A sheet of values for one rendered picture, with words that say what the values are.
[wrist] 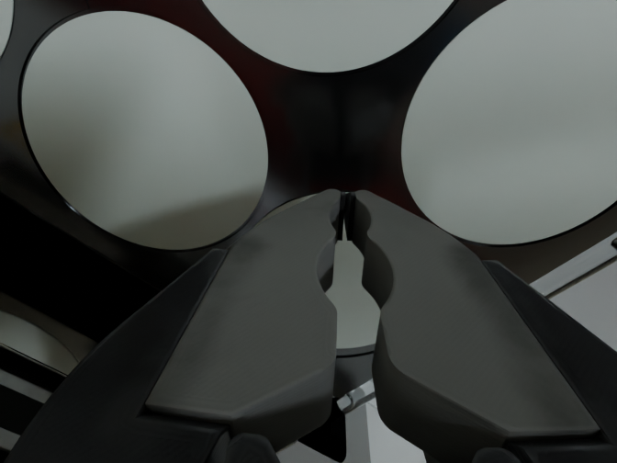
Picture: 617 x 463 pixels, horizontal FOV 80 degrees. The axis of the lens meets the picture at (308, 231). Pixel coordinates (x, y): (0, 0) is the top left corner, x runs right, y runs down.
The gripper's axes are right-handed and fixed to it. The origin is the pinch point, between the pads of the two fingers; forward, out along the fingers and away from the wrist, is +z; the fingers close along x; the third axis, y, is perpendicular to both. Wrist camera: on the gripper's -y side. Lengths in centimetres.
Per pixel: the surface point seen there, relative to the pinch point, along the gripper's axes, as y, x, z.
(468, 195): 1.6, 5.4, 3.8
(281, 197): 2.0, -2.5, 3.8
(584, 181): 0.8, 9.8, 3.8
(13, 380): 8.9, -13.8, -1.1
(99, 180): 1.5, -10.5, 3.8
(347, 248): 4.5, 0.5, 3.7
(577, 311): 15.2, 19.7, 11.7
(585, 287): 12.8, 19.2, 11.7
